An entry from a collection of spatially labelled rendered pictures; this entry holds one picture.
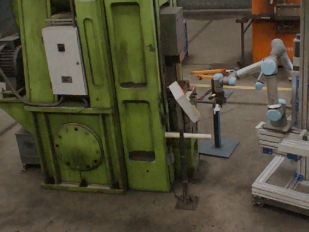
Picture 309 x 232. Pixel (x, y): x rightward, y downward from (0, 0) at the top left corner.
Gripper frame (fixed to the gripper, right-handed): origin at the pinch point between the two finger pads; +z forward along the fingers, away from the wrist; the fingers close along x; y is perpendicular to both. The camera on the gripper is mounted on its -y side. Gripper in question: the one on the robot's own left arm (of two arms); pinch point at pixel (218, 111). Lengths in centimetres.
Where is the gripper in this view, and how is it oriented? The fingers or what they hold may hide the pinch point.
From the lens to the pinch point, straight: 414.2
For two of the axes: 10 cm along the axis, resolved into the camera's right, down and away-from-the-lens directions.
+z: 0.8, 9.3, 3.7
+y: 8.4, 1.4, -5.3
